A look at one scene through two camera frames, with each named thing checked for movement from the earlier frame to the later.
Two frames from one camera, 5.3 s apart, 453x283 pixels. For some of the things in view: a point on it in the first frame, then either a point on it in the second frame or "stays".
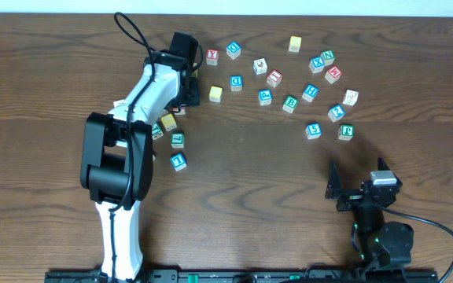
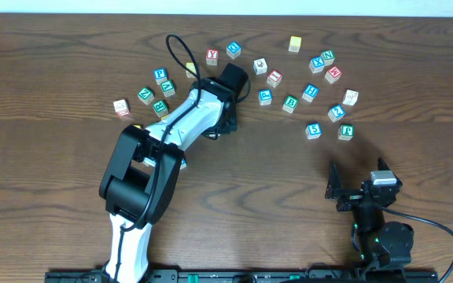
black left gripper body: [193, 94] → [230, 124]
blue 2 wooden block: [336, 112] stays
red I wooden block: [274, 78] stays
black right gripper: [334, 189] stays
